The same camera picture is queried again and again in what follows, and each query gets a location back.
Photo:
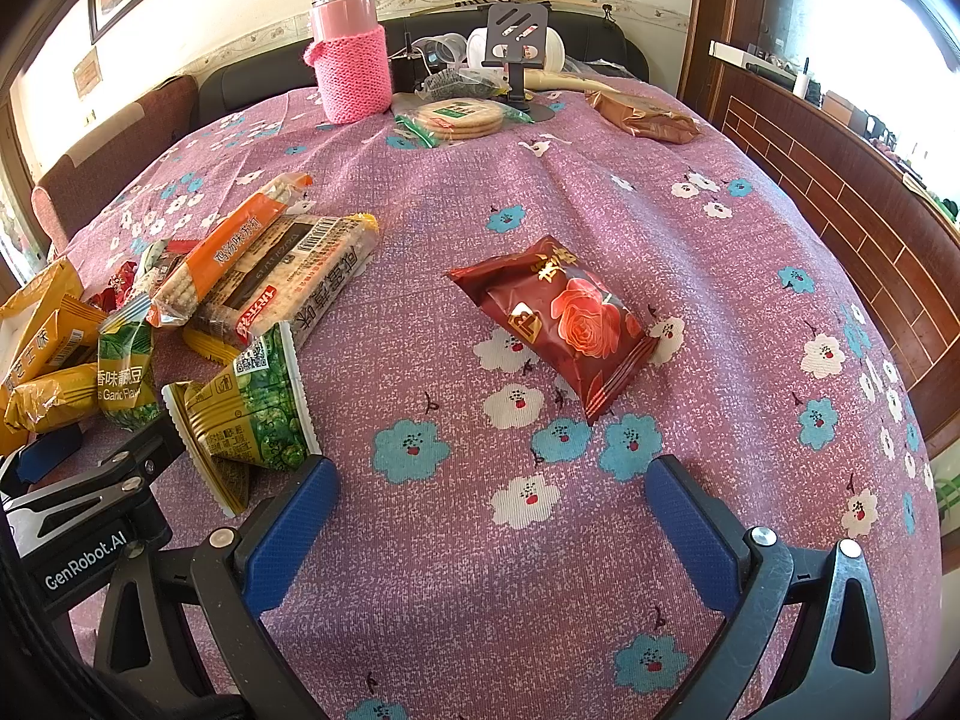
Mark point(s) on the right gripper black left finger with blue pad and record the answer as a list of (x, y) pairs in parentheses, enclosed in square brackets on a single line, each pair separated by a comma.
[(181, 628)]

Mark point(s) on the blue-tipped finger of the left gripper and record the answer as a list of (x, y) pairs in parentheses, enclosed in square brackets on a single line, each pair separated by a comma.
[(38, 458)]

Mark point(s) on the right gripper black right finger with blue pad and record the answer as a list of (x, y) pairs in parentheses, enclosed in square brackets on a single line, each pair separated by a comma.
[(836, 663)]

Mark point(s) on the yellow cheese biscuit bag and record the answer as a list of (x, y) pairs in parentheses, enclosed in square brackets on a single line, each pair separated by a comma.
[(46, 325)]

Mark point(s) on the orange cracker pack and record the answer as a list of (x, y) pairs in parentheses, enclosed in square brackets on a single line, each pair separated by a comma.
[(179, 296)]

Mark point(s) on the green pea snack bag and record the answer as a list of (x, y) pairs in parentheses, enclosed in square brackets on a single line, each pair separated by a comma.
[(253, 414)]

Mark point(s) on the clear soda cracker pack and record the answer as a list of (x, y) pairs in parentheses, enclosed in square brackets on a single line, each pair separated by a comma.
[(293, 273)]

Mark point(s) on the dark red rose snack bag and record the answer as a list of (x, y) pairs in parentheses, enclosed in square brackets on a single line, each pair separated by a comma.
[(546, 297)]

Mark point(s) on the red black candy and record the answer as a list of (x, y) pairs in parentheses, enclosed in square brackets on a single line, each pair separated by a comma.
[(117, 289)]

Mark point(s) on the dark red armchair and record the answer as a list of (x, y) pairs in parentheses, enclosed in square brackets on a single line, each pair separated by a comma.
[(91, 173)]

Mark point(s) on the wooden cabinet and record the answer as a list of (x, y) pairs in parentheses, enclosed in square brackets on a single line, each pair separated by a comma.
[(899, 252)]

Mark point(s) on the purple floral tablecloth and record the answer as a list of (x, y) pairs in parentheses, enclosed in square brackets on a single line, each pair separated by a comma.
[(491, 554)]

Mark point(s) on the pink thermos knitted sleeve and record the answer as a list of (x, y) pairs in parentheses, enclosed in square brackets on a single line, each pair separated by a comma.
[(348, 54)]

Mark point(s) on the round crackers clear pack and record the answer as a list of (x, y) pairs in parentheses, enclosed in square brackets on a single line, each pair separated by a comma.
[(457, 120)]

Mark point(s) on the clear plastic bag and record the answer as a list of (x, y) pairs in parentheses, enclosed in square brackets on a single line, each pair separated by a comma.
[(445, 61)]

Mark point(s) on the brown snack bag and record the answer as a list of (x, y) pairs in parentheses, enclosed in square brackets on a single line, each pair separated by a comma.
[(644, 117)]

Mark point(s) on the white container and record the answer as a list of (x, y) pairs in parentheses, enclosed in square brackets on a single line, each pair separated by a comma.
[(554, 54)]

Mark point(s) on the beige horn-shaped object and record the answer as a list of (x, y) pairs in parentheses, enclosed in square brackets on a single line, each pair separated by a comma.
[(542, 80)]

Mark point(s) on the black sofa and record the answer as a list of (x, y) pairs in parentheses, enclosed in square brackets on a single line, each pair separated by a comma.
[(237, 86)]

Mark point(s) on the small wall plaque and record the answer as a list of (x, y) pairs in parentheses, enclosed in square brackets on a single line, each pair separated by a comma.
[(87, 73)]

